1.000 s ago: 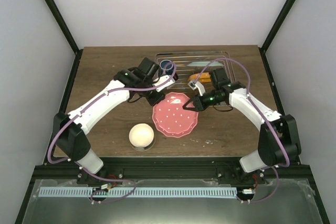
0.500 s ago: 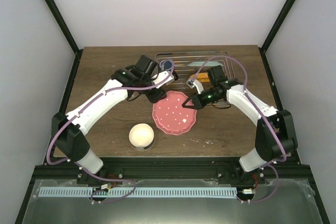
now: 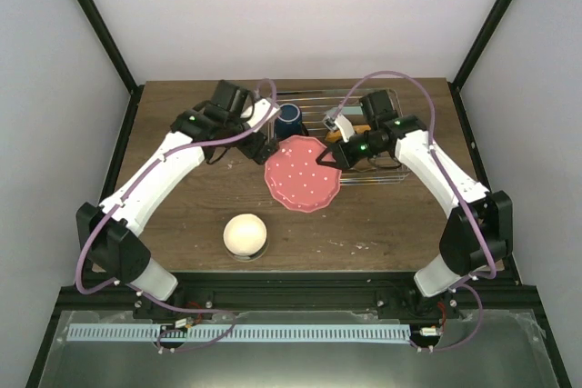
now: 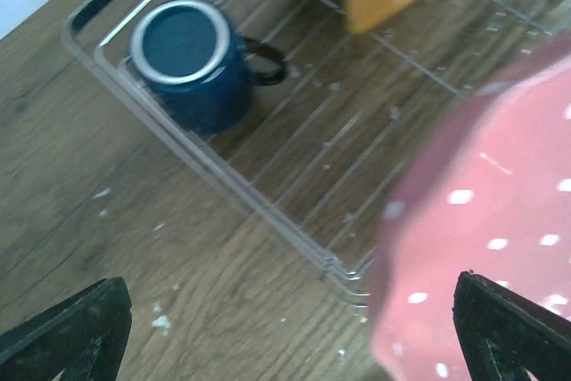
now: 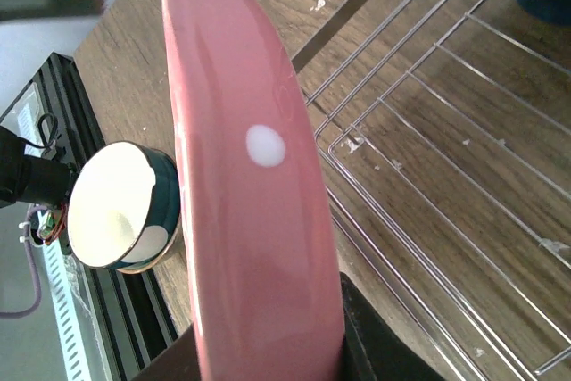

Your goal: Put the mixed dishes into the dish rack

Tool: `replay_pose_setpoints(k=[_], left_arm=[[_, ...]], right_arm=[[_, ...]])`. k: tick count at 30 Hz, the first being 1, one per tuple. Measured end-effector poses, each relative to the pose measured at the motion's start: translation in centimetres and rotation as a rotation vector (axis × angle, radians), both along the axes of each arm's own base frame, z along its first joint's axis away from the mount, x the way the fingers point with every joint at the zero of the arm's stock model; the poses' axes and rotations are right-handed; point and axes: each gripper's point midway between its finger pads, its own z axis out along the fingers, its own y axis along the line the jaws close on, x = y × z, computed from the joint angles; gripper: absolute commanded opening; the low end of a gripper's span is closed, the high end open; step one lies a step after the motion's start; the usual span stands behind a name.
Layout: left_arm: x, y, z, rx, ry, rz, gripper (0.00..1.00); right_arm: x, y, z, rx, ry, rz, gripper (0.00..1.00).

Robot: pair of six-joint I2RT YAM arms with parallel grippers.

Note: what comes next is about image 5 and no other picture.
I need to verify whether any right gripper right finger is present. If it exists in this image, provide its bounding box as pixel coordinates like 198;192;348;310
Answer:
340;273;443;381

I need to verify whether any black aluminium frame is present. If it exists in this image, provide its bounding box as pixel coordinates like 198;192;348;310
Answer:
1;54;178;380

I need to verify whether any white upturned bowl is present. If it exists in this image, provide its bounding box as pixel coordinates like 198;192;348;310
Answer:
67;141;180;269

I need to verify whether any wire dish rack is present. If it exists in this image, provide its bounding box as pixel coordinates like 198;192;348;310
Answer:
302;0;570;380

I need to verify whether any light blue slotted strip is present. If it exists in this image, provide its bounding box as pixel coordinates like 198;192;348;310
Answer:
10;232;107;380

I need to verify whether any pink dotted scalloped plate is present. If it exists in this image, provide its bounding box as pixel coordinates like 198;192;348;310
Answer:
161;0;344;380

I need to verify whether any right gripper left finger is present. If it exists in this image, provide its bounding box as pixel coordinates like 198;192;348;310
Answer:
133;327;201;381

